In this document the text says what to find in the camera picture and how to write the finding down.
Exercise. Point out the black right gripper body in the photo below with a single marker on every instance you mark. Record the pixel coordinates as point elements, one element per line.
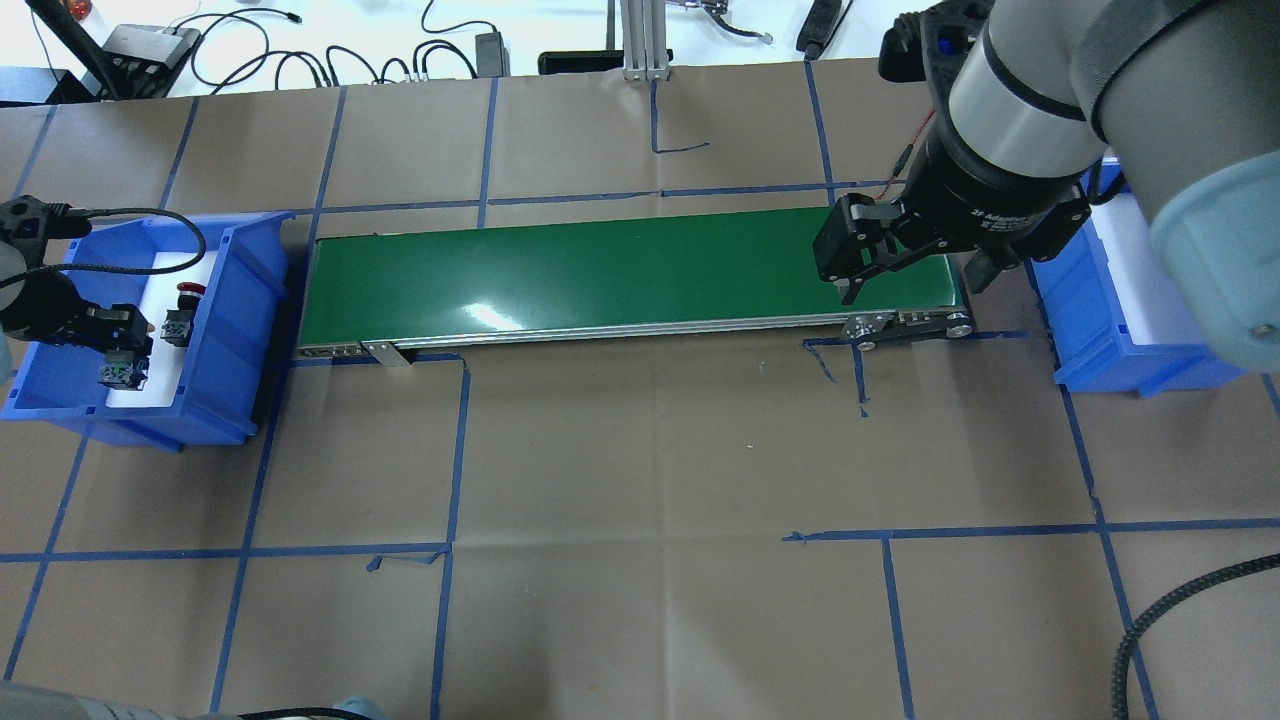
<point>985,196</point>

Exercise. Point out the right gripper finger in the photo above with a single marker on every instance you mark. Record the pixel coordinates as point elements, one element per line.
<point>851,288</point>
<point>984,267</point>

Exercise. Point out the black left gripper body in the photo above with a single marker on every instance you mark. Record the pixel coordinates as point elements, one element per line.
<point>30,306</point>

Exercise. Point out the red push button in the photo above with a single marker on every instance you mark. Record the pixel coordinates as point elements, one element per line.
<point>179,322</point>

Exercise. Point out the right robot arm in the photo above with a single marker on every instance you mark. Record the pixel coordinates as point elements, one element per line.
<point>1028,96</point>

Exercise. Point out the blue source bin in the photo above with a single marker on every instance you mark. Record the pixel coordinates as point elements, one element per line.
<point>212,327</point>

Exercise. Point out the green conveyor belt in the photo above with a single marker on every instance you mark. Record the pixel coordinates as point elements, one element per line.
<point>741,271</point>

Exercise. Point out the blue destination bin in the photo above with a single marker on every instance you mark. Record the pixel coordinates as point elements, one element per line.
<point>1117,322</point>

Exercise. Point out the white foam pad destination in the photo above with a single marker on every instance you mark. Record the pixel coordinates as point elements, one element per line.
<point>1153,309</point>

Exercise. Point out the black power adapter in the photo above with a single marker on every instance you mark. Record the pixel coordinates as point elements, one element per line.
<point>491,55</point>

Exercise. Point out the aluminium profile post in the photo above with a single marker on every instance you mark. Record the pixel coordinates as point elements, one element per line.
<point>644,41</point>

